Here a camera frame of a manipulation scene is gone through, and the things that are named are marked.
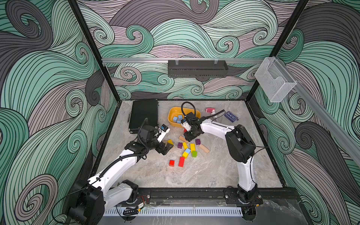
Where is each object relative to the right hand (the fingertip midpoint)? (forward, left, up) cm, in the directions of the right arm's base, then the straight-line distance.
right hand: (188, 137), depth 96 cm
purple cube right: (-4, -6, +1) cm, 8 cm away
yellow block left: (-3, +12, -1) cm, 13 cm away
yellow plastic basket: (+19, +9, +2) cm, 21 cm away
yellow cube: (-13, +3, +1) cm, 14 cm away
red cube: (-19, +11, +1) cm, 22 cm away
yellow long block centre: (-7, -3, -1) cm, 8 cm away
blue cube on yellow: (-11, +1, +1) cm, 11 cm away
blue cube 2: (+12, +6, +2) cm, 14 cm away
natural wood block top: (-2, +4, +2) cm, 5 cm away
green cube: (-12, -3, -1) cm, 12 cm away
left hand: (-9, +14, +13) cm, 21 cm away
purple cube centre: (-6, +6, 0) cm, 9 cm away
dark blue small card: (+17, -35, 0) cm, 39 cm away
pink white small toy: (+24, -21, +1) cm, 31 cm away
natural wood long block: (-9, -10, 0) cm, 13 cm away
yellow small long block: (-6, +3, -1) cm, 7 cm away
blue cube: (+14, +9, +2) cm, 17 cm away
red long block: (-17, +5, -1) cm, 18 cm away
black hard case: (+28, +38, -2) cm, 47 cm away
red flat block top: (0, +2, +8) cm, 9 cm away
